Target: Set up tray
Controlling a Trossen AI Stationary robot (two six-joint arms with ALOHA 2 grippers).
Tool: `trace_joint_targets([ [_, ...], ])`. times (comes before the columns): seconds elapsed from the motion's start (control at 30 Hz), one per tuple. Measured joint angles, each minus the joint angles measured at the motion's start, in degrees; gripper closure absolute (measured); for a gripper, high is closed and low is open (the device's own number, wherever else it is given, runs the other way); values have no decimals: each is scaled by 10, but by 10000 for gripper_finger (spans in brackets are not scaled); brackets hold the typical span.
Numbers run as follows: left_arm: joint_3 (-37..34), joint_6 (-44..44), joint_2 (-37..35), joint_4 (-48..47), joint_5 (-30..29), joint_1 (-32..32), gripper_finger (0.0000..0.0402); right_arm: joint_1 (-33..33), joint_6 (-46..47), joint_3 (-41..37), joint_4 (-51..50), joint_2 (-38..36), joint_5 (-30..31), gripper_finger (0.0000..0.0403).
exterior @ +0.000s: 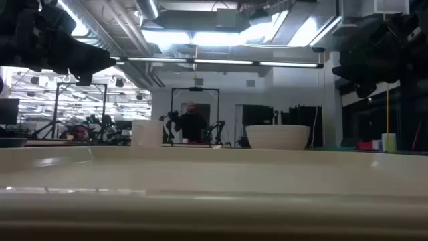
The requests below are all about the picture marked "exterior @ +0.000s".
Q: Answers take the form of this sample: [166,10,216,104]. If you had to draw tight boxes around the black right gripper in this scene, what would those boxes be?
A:
[332,16,413,98]

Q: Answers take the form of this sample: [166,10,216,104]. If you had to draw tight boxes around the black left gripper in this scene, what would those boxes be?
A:
[35,12,117,86]

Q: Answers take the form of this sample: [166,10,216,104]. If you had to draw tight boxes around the white ceramic mug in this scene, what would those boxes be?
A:
[130,119,164,148]

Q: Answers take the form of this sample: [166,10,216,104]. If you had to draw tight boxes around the white ribbed ceramic bowl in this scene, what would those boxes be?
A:
[245,124,312,151]

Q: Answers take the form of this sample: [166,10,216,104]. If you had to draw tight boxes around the beige plastic serving tray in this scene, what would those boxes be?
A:
[0,145,428,241]

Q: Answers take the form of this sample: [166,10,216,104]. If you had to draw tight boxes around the black folding panels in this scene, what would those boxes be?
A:
[280,105,324,150]

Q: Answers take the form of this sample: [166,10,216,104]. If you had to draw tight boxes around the person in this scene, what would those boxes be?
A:
[174,101,209,143]
[71,124,91,141]

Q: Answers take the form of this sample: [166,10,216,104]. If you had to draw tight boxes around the pale green roll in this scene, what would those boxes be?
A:
[381,133,397,153]

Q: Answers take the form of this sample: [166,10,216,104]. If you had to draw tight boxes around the black monitor on stand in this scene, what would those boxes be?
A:
[241,104,275,127]

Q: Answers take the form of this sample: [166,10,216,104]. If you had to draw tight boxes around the dark computer monitor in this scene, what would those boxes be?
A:
[0,98,21,126]

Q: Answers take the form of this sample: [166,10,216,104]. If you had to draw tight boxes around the long ceiling light bar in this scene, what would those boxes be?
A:
[112,56,324,69]

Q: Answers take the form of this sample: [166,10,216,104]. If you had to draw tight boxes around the black gantry frame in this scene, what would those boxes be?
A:
[170,87,221,147]
[52,82,108,140]

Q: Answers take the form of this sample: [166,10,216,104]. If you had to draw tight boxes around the silver ceiling duct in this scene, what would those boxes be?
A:
[134,0,162,21]

